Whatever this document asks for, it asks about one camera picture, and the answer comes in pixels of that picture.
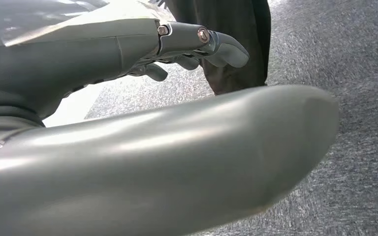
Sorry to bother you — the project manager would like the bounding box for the person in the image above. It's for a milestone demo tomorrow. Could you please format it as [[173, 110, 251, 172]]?
[[164, 0, 272, 96]]

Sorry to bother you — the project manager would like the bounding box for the robot left arm ribbed sleeve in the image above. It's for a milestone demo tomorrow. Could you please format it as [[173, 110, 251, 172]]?
[[0, 87, 44, 169]]

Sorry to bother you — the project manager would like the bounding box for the white desk frame panel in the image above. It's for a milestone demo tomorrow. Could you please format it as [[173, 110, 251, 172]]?
[[42, 81, 111, 128]]

